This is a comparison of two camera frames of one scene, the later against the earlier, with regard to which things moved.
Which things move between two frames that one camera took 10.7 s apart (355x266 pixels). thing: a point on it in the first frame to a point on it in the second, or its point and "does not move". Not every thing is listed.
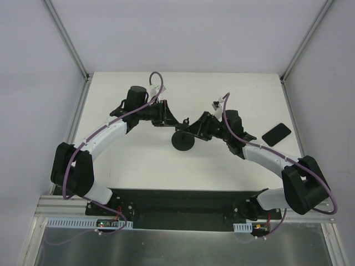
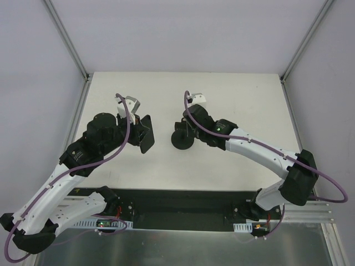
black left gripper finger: [167, 117] to [145, 127]
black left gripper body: [163, 112] to [137, 134]
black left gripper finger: [166, 123] to [147, 141]
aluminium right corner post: [287, 70] does not move
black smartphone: [276, 134] to [148, 139]
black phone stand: [183, 140] does not move
